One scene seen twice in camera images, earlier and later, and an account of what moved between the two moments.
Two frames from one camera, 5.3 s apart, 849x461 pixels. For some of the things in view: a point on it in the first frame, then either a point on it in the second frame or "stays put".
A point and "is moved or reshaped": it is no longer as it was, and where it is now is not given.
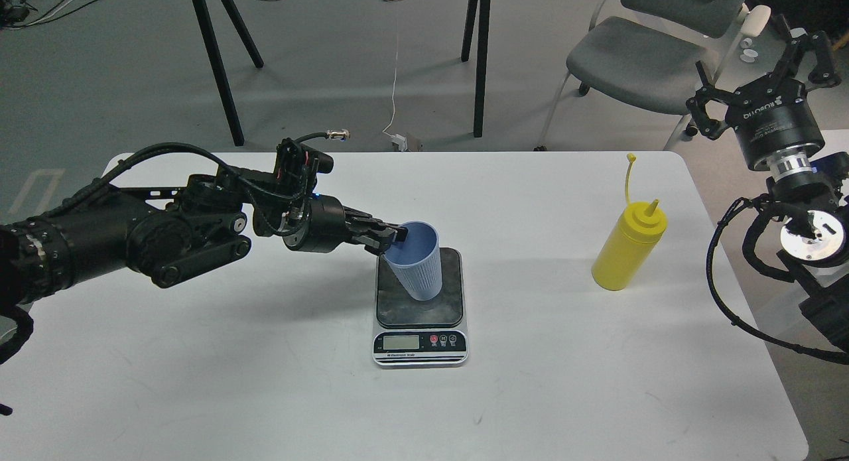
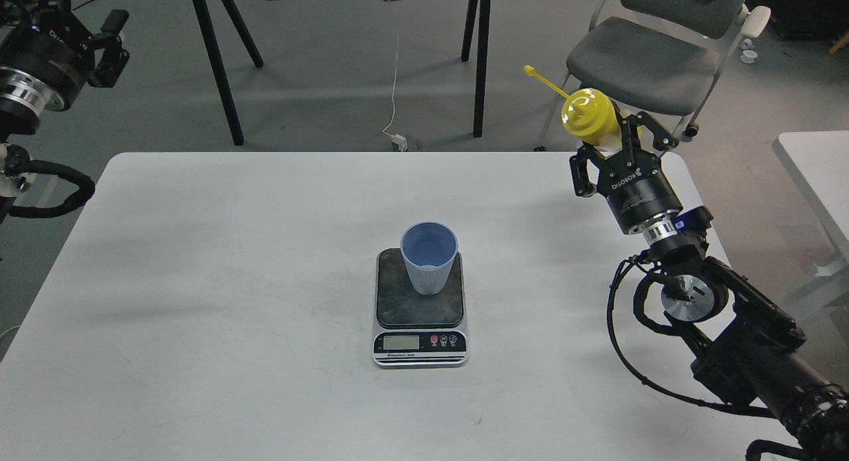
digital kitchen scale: [411, 333] stays put
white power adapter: [401, 140] stays put
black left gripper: [322, 227] → [60, 51]
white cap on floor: [749, 56] stays put
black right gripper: [775, 113] → [636, 188]
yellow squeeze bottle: [639, 231] → [589, 113]
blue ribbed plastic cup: [417, 261] is moved or reshaped
